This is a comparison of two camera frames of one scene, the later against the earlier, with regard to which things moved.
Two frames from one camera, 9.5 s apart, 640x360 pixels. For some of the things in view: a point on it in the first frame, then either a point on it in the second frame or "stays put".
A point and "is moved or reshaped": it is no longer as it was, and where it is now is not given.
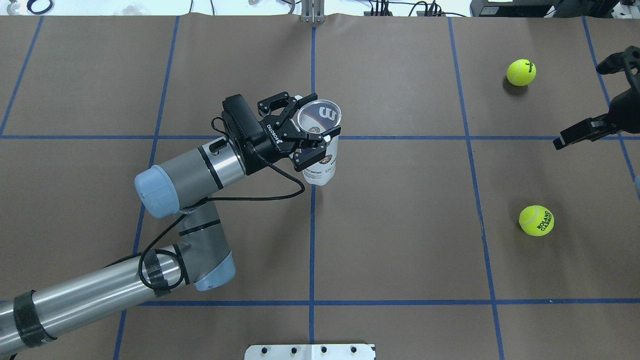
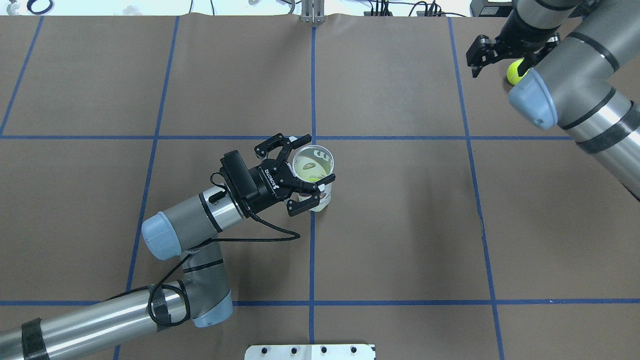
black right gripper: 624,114 → 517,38
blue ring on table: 30,3 stays put
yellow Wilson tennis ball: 521,72 stays put
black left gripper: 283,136 → 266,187
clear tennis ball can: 316,116 is moved or reshaped
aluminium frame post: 312,11 stays put
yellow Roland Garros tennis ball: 536,220 → 309,172
